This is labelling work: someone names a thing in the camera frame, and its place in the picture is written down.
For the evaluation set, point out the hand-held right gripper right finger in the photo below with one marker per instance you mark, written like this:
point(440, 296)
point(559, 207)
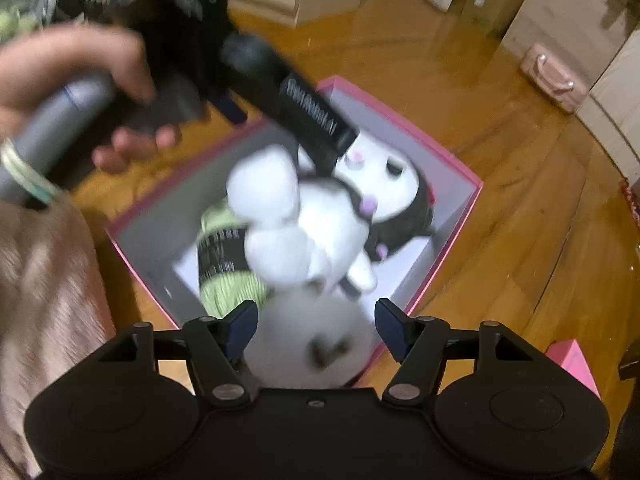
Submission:
point(391, 327)

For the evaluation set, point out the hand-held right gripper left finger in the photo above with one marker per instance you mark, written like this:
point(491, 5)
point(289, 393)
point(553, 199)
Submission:
point(243, 324)

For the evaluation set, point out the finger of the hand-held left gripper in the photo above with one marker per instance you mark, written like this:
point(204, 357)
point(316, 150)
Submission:
point(300, 102)

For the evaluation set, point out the white fluffy plush toy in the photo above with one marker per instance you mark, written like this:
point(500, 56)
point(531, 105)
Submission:
point(305, 340)

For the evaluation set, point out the pink cardboard box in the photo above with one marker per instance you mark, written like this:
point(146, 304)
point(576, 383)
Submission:
point(440, 195)

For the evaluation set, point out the person's left hand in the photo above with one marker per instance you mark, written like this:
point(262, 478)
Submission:
point(65, 57)

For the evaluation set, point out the green yarn ball black label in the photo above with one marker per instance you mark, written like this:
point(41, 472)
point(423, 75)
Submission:
point(222, 270)

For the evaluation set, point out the black and white plush doll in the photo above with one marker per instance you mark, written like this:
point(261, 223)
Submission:
point(395, 195)

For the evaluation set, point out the green fuzzy cloth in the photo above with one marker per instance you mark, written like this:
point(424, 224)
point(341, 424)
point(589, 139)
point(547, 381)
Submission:
point(12, 17)

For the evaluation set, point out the pink box lid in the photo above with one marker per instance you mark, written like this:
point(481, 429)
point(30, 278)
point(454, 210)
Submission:
point(575, 367)

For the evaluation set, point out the person's pink clothing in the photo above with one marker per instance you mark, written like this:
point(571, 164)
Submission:
point(45, 310)

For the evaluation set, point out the brown cardboard carton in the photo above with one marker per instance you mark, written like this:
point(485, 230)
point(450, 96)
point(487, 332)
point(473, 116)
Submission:
point(492, 2)

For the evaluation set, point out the pink handbag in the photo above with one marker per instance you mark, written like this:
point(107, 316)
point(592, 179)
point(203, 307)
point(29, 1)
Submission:
point(550, 77)

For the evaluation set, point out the large beige cardboard box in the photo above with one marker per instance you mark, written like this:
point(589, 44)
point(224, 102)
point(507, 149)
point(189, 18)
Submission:
point(560, 5)

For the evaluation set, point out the pale cardboard box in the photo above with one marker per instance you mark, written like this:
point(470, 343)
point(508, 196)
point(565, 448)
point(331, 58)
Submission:
point(617, 100)

